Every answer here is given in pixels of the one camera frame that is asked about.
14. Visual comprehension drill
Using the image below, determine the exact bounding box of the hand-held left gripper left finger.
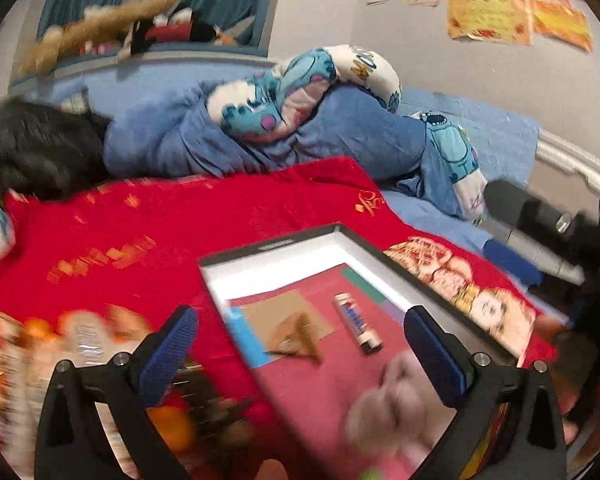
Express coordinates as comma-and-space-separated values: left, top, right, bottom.
32, 305, 201, 480

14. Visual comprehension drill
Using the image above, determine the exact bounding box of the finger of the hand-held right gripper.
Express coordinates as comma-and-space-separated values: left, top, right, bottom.
482, 237, 588, 288
484, 180, 588, 241

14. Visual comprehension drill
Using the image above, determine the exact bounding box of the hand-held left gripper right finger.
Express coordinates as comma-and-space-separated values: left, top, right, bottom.
402, 305, 568, 480

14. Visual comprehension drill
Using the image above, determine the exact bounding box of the pink white fluffy hair claw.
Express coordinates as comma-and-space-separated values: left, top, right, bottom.
345, 350, 460, 456

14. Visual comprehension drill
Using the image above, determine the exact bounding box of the white printed tube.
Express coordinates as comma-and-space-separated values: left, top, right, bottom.
334, 292, 385, 356

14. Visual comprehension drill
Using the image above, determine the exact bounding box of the beige triangular snack packet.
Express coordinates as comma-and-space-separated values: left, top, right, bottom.
265, 312, 325, 366

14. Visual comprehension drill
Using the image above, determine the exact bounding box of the black rimmed white box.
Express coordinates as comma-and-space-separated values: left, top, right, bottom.
198, 222, 523, 480

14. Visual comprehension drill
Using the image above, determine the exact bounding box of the pile of mandarin oranges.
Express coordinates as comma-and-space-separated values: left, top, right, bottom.
15, 317, 201, 453

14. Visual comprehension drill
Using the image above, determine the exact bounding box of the blue padded headboard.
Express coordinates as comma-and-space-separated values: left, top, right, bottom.
55, 57, 540, 186

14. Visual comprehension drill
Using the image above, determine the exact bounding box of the red printed blanket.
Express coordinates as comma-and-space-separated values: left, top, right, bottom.
0, 156, 570, 480

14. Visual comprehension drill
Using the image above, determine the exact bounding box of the blue cartoon print duvet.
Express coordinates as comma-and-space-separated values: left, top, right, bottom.
102, 45, 488, 221

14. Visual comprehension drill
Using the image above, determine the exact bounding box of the black puffer jacket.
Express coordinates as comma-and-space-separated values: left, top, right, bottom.
0, 97, 113, 201

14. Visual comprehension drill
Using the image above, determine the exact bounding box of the blue window seat cushion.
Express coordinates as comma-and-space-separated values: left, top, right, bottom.
10, 42, 275, 81

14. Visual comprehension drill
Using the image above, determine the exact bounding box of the black red mouse plush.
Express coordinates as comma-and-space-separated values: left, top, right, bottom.
117, 2, 231, 61

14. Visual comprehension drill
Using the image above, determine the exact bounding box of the brown plush dog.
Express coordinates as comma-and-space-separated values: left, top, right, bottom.
17, 0, 178, 76

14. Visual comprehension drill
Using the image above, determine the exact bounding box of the white bed frame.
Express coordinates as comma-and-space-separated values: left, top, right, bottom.
534, 130, 600, 196

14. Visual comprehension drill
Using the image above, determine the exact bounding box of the yellow orange wall certificate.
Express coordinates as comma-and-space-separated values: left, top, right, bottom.
530, 0, 594, 53

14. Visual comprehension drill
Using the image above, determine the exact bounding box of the large yellow wall certificate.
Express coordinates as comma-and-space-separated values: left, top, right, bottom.
447, 0, 533, 46

